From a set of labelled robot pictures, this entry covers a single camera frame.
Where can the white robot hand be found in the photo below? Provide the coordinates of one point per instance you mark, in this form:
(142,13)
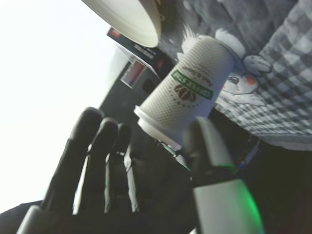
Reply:
(102,200)

